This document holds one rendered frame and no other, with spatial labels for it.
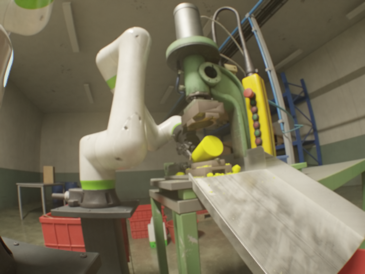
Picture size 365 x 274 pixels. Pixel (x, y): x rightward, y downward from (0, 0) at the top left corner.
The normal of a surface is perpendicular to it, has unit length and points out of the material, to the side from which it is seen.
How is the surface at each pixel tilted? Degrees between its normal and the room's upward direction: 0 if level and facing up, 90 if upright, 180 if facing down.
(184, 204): 90
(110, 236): 90
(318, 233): 30
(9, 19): 151
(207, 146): 74
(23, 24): 178
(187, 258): 90
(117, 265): 90
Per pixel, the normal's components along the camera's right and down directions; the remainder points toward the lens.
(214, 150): 0.28, -0.47
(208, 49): 0.08, 0.98
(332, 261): 0.08, -0.95
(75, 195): 0.12, -0.36
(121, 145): 0.12, -0.09
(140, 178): 0.32, -0.22
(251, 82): -0.75, -0.15
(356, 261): -0.94, 0.01
